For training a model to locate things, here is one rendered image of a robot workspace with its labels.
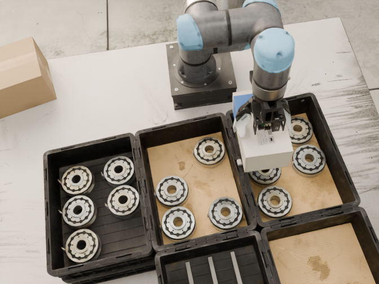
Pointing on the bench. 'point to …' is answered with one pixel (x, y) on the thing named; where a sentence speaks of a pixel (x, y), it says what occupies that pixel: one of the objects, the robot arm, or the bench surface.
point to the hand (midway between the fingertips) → (260, 125)
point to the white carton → (261, 142)
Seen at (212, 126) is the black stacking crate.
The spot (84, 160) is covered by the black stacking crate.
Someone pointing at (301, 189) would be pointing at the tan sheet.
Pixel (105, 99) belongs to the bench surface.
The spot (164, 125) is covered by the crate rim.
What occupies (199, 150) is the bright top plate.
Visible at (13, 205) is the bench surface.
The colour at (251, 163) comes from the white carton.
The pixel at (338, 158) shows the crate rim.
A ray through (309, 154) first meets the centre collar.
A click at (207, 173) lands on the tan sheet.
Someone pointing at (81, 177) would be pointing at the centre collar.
